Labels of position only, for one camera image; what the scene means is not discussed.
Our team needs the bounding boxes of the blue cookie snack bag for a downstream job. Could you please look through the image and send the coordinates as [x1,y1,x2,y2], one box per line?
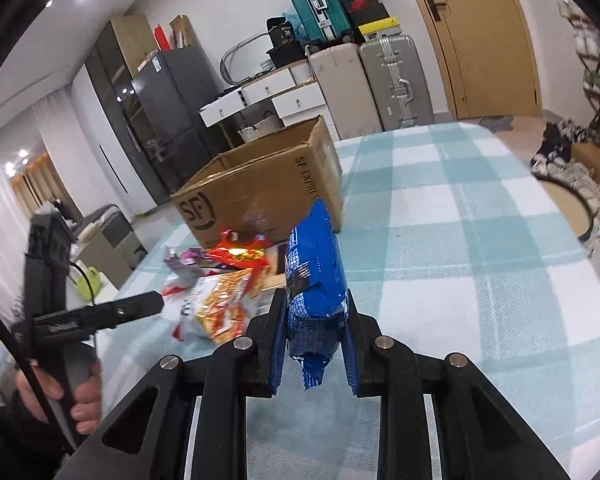
[285,200,349,389]

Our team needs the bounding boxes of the orange white snack bag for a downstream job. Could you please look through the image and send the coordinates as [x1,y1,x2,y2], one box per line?
[172,268,266,344]

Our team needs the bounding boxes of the purple snack bag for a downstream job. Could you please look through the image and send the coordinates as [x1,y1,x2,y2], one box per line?
[163,247,215,280]

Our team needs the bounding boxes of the red snack packet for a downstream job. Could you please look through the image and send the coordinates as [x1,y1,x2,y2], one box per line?
[206,229,273,270]

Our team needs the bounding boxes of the brown SF cardboard box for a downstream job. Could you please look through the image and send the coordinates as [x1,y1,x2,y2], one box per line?
[171,116,343,249]

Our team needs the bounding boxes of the person's left hand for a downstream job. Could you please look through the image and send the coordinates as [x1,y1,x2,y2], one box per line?
[14,358,104,436]

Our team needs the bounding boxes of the green mug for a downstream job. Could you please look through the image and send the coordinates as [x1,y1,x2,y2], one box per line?
[70,262,102,302]

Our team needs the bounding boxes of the teal checkered tablecloth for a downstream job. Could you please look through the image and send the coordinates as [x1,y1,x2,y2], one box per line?
[97,124,600,479]

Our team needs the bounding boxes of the black refrigerator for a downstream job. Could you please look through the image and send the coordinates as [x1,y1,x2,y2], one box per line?
[133,47,230,194]

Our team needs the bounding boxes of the woven laundry basket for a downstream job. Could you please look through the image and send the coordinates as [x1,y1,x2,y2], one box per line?
[239,114,284,143]

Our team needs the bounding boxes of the white drawer desk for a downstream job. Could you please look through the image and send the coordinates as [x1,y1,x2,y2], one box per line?
[199,61,340,142]

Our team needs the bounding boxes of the small cardboard box on floor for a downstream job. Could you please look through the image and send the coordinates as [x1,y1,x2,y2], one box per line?
[571,143,600,183]

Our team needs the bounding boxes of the silver suitcase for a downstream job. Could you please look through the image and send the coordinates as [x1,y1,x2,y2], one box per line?
[360,35,434,131]

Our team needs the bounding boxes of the beige suitcase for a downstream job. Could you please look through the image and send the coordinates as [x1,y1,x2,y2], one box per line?
[310,44,382,140]

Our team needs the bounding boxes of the stacked shoe boxes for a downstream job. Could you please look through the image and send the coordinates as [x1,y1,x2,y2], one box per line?
[340,0,402,44]

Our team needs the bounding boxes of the teal suitcase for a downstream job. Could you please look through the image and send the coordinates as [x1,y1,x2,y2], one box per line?
[290,0,354,46]

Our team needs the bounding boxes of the wooden door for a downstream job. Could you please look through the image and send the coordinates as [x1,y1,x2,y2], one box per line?
[416,0,542,119]

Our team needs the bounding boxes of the wooden shoe rack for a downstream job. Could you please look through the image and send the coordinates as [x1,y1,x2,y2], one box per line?
[557,0,600,126]

